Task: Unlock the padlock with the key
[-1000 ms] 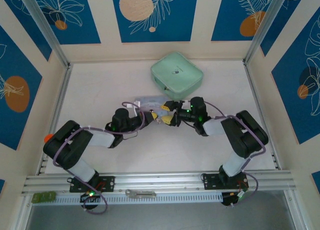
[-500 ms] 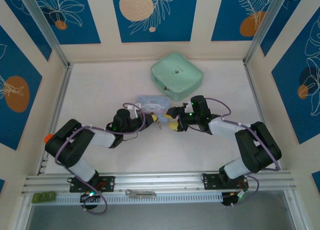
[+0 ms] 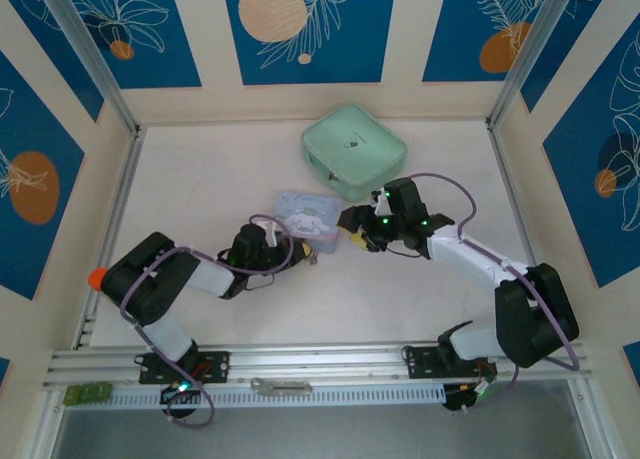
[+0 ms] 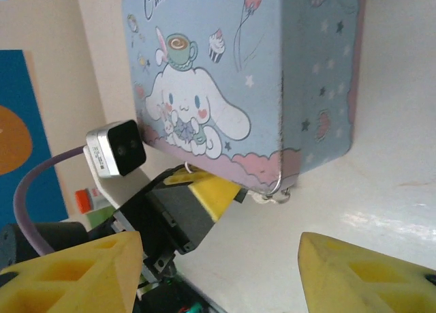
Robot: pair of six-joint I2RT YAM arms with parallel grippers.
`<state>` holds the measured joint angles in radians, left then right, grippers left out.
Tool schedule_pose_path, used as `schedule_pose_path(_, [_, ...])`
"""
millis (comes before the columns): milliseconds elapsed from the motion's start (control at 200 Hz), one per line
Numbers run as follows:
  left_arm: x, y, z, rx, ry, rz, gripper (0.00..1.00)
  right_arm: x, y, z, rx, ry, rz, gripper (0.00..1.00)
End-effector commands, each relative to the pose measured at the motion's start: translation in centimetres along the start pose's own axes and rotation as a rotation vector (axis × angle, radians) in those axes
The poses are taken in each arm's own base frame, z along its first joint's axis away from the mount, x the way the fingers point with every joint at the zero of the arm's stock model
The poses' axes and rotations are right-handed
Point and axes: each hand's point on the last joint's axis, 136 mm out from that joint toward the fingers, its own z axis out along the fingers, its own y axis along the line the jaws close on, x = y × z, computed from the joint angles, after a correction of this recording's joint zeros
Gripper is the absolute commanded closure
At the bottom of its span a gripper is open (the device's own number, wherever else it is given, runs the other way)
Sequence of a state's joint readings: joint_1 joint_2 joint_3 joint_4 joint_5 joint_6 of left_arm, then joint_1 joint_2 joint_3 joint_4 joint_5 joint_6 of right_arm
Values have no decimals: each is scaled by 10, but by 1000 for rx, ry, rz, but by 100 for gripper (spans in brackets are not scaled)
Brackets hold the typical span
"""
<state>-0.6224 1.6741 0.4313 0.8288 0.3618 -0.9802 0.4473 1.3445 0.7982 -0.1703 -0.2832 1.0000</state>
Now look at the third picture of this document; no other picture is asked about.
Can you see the small metal padlock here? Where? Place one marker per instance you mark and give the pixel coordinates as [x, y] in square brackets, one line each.
[314, 260]

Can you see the orange round cap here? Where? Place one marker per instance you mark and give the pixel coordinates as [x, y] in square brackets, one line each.
[97, 278]

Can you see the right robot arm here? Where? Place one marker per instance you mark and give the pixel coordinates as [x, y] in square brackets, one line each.
[530, 309]

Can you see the green circuit board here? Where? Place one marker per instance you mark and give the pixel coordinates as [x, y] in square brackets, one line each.
[89, 394]

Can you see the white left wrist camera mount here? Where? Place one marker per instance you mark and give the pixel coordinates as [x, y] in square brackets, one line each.
[270, 231]

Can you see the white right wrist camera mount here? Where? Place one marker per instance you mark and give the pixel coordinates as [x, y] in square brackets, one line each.
[381, 204]

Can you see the aluminium frame post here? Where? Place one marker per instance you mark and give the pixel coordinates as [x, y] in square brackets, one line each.
[535, 49]
[90, 54]

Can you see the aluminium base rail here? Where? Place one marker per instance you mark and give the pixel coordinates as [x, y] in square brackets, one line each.
[320, 359]

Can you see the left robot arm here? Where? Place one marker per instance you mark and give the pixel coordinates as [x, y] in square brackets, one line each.
[165, 324]

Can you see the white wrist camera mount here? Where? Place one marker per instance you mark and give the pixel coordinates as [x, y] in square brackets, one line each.
[381, 204]
[270, 231]

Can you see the cartoon print tin box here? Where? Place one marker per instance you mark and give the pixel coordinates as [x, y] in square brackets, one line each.
[307, 219]

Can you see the metal locking pliers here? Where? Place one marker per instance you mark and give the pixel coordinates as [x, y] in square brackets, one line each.
[280, 386]

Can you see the aluminium side rail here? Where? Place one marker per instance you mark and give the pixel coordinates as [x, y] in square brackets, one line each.
[112, 229]
[510, 189]

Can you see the mint green zip case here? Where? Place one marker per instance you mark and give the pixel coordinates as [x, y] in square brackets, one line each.
[355, 146]

